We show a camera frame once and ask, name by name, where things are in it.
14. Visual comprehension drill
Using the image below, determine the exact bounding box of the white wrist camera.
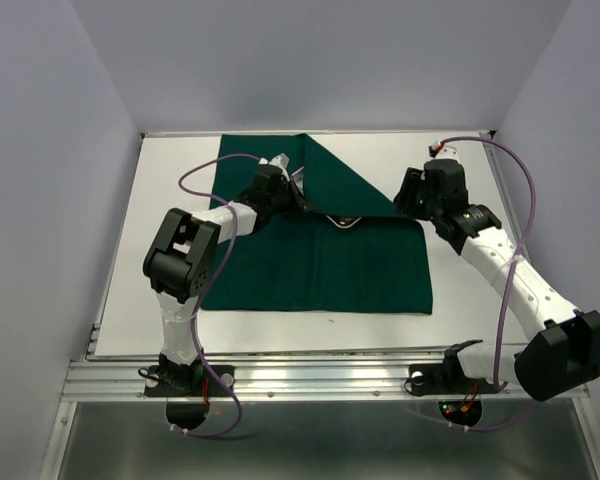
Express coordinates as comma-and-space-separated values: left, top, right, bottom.
268, 153, 290, 171
428, 141, 459, 162

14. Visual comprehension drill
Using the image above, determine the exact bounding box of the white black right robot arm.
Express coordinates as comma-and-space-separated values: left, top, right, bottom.
394, 158, 600, 401

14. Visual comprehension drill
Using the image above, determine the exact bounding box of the aluminium front rail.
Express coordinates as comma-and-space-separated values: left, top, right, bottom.
62, 349, 592, 401

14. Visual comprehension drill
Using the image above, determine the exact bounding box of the stainless steel instrument tray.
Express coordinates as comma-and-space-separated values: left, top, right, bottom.
325, 215, 362, 230

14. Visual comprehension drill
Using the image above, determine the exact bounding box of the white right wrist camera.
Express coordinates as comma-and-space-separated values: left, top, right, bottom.
428, 141, 459, 162

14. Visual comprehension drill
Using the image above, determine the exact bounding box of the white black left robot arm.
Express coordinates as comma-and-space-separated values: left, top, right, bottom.
139, 155, 313, 395

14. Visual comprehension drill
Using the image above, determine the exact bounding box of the green surgical drape cloth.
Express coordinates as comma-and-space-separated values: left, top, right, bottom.
202, 134, 433, 314

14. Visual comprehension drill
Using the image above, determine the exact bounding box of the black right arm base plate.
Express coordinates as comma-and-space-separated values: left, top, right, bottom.
403, 363, 498, 397

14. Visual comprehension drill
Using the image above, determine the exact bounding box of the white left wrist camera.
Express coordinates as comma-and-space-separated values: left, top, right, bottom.
268, 153, 290, 171

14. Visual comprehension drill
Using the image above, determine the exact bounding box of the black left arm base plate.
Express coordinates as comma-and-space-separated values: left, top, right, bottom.
137, 364, 229, 398

